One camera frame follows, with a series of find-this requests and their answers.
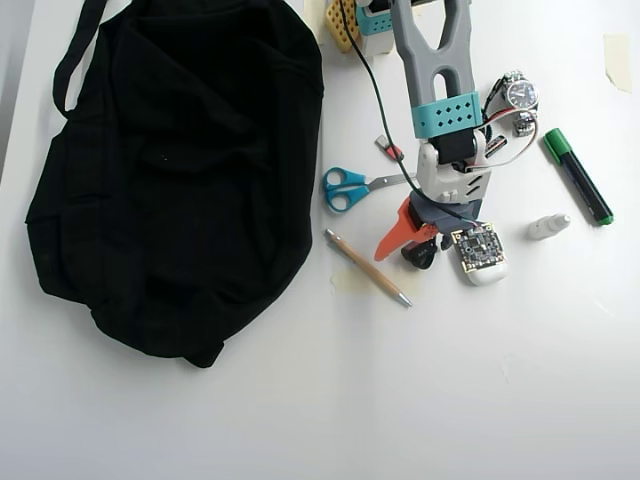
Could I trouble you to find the wooden ballpoint pen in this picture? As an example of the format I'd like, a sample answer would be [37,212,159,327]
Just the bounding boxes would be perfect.
[323,228,414,308]

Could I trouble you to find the green black marker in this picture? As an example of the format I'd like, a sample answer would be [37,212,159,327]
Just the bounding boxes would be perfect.
[543,127,615,227]

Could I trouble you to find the wide beige masking tape piece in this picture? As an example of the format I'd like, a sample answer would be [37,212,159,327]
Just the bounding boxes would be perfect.
[329,264,422,299]

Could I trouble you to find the black fabric bag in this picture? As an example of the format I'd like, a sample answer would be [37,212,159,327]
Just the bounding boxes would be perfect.
[24,0,325,370]

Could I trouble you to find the bare camera circuit board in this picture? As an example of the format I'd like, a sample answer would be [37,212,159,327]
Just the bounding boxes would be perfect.
[450,223,507,275]

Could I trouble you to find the white red servo wire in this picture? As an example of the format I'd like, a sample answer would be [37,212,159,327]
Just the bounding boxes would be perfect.
[464,108,540,174]

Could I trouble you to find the blue-handled scissors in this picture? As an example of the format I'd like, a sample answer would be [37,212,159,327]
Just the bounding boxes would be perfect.
[320,166,419,214]

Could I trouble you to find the small white dropper bottle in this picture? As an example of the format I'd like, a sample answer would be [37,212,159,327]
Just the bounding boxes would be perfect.
[527,213,572,241]

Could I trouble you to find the beige masking tape strip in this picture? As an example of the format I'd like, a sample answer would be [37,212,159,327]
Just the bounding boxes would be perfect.
[602,32,634,94]

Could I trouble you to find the black camera cable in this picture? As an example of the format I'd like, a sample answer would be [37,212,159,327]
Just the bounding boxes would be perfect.
[338,0,474,231]

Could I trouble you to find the red black USB stick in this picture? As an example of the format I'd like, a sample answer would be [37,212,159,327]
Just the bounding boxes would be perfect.
[374,133,405,163]

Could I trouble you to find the white earbuds case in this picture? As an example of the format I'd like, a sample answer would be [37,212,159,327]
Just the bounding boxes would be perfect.
[457,244,510,287]

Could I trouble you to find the silver wristwatch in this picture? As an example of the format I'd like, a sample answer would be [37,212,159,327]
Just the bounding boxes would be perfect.
[492,69,541,138]

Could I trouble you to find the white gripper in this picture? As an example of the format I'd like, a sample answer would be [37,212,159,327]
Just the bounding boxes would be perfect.
[373,130,494,263]

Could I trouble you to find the black bike light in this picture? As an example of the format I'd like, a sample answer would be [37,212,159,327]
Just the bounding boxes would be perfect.
[400,233,452,272]

